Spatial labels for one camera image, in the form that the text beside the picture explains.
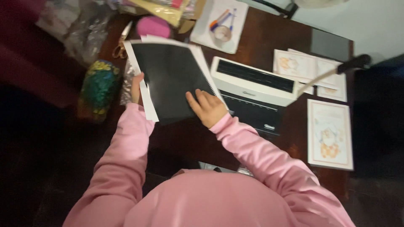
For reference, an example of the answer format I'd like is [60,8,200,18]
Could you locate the round tape roll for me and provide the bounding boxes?
[213,25,233,43]

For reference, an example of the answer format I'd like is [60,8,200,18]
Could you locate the green yellow patterned bag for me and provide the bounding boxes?
[77,59,121,122]

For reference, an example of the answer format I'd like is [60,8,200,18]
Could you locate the person's left hand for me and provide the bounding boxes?
[131,72,145,105]

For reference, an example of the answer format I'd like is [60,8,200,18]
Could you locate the person's right hand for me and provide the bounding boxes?
[186,89,229,129]

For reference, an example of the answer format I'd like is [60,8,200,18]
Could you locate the binding machine lever handle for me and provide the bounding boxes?
[297,54,372,97]

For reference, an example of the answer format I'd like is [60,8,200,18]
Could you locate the blue pen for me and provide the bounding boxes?
[229,8,237,32]

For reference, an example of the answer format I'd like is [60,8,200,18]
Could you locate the large illustrated card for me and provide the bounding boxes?
[307,99,354,171]

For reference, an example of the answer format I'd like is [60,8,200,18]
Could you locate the silver foil sheet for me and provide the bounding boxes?
[119,59,137,106]

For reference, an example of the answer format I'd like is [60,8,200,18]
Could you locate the heap of craft packets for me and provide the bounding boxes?
[107,0,206,34]

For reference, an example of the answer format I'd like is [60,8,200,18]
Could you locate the gold-handled scissors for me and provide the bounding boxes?
[112,21,133,59]

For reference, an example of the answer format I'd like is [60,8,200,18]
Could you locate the white comb binding machine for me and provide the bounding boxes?
[210,56,300,137]

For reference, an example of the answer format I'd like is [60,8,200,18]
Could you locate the small illustrated paper sheet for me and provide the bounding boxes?
[316,74,348,103]

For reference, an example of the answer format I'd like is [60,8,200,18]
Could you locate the black-covered punched paper booklet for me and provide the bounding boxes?
[124,35,228,126]

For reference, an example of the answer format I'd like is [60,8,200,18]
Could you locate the clear plastic wrap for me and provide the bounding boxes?
[36,0,118,66]

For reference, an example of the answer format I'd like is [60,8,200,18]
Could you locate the white sheet with pens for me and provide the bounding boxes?
[190,0,249,54]

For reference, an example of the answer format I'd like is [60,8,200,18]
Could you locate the person's pink hoodie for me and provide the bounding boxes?
[124,169,356,227]

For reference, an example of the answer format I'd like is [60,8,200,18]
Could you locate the pink round container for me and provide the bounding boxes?
[137,16,172,39]

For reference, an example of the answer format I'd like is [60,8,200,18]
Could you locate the orange pen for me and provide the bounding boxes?
[209,9,230,29]

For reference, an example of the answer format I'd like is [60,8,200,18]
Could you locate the grey dark board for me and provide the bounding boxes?
[310,28,353,63]

